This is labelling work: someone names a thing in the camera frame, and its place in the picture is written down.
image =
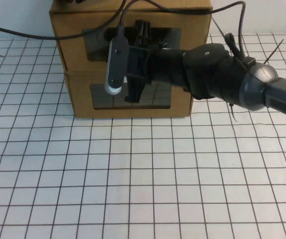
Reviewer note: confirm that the grey and black wrist camera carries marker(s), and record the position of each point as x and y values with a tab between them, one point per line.
118	62

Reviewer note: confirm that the brown cardboard drawer cabinet shell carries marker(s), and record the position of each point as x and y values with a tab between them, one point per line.
183	3

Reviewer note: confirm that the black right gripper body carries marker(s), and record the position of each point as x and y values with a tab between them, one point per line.
138	62

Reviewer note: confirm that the black and grey right robot arm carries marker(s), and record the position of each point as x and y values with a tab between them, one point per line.
207	72

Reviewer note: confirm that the white grid tablecloth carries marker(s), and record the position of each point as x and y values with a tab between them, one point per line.
143	186

